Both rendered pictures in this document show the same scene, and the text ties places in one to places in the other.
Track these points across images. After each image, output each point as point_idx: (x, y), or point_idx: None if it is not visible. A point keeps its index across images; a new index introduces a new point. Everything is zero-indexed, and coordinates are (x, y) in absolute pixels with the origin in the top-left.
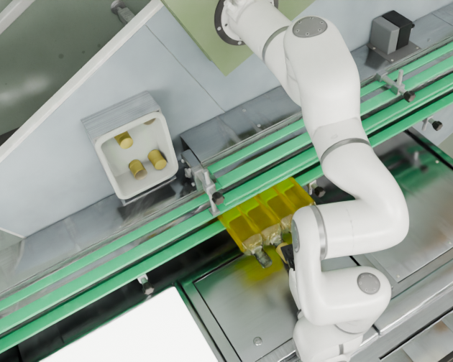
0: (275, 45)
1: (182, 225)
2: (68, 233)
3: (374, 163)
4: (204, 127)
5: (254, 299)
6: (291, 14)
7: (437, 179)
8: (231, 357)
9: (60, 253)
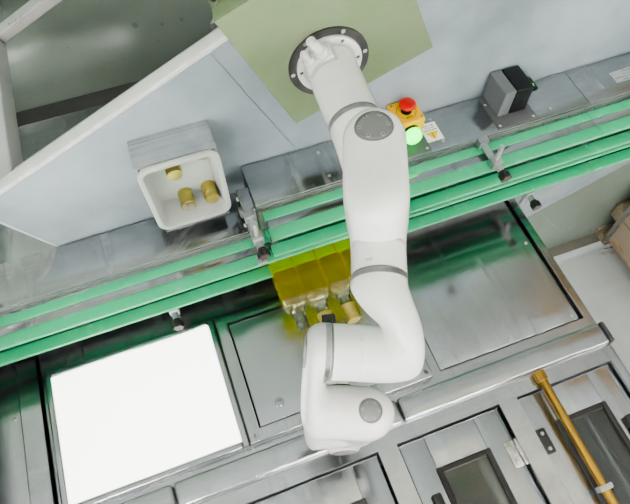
0: (342, 123)
1: (224, 268)
2: (102, 251)
3: (399, 300)
4: (269, 164)
5: (287, 357)
6: (383, 68)
7: (519, 264)
8: (249, 413)
9: (89, 273)
